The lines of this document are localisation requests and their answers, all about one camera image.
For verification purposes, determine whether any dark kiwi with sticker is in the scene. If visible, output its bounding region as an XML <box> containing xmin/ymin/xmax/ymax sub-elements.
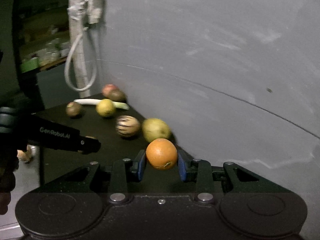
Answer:
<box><xmin>66</xmin><ymin>101</ymin><xmax>82</xmax><ymax>117</ymax></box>

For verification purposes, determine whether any white flexible hose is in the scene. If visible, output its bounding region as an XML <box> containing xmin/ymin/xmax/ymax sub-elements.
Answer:
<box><xmin>63</xmin><ymin>27</ymin><xmax>98</xmax><ymax>93</ymax></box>

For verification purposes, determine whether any green box on shelf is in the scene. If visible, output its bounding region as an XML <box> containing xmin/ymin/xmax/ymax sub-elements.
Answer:
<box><xmin>21</xmin><ymin>57</ymin><xmax>39</xmax><ymax>73</ymax></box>

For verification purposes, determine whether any yellow-green pear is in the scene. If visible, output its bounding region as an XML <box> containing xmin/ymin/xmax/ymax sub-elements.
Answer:
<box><xmin>142</xmin><ymin>118</ymin><xmax>171</xmax><ymax>142</ymax></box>

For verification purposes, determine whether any white leek stalk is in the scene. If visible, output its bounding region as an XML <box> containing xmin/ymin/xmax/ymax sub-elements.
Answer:
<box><xmin>73</xmin><ymin>99</ymin><xmax>130</xmax><ymax>110</ymax></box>

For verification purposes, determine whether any small striped pepino melon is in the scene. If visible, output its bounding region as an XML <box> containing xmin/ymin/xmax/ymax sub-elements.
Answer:
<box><xmin>116</xmin><ymin>115</ymin><xmax>141</xmax><ymax>137</ymax></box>

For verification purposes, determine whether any orange fruit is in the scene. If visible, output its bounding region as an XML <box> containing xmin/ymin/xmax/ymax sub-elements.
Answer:
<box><xmin>146</xmin><ymin>138</ymin><xmax>178</xmax><ymax>170</ymax></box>

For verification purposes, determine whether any white cloth on wall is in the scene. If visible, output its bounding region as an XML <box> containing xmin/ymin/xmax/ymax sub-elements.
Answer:
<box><xmin>68</xmin><ymin>0</ymin><xmax>105</xmax><ymax>25</ymax></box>

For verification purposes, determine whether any dark green avocado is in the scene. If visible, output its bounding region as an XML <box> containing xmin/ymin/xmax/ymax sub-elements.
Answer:
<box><xmin>107</xmin><ymin>89</ymin><xmax>126</xmax><ymax>102</ymax></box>

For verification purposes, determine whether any red apple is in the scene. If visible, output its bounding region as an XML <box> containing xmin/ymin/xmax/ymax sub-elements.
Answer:
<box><xmin>101</xmin><ymin>84</ymin><xmax>118</xmax><ymax>98</ymax></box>

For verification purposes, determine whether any yellow lemon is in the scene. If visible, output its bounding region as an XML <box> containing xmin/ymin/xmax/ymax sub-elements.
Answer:
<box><xmin>95</xmin><ymin>101</ymin><xmax>116</xmax><ymax>118</ymax></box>

